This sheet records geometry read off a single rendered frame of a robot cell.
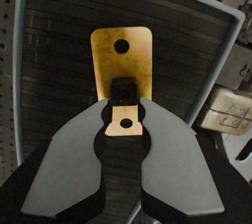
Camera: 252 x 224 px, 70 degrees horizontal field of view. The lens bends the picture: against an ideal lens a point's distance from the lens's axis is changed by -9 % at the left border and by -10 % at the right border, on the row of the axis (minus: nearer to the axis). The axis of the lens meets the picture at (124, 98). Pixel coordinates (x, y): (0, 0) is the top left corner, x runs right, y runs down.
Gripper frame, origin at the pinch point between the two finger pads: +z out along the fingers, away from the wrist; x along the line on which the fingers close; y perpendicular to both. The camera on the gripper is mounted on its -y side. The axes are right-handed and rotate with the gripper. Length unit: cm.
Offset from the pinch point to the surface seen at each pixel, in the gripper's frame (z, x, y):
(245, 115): 9.9, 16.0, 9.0
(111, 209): 1.9, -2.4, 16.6
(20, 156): 1.3, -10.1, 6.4
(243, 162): 18.0, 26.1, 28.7
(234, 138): 17.9, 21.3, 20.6
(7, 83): 48, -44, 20
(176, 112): 1.9, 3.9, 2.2
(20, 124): 1.6, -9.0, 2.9
